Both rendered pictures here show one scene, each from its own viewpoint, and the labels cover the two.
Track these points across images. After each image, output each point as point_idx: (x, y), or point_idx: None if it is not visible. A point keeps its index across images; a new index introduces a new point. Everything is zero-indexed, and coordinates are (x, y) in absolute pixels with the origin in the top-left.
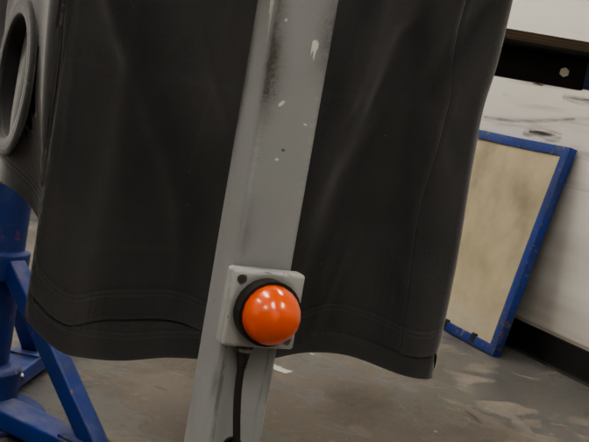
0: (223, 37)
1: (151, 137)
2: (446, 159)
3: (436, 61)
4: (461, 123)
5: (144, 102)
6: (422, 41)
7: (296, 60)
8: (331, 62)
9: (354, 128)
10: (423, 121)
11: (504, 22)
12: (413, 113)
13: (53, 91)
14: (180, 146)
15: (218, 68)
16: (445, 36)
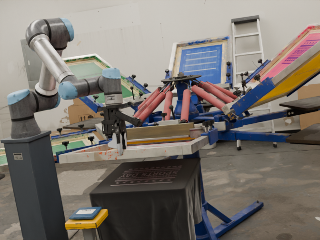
0: (124, 219)
1: (118, 237)
2: (180, 233)
3: (172, 213)
4: (181, 225)
5: (115, 232)
6: (167, 209)
7: None
8: (148, 218)
9: (157, 229)
10: (173, 225)
11: (183, 203)
12: (171, 224)
13: (99, 233)
14: (124, 238)
15: (125, 225)
16: (172, 208)
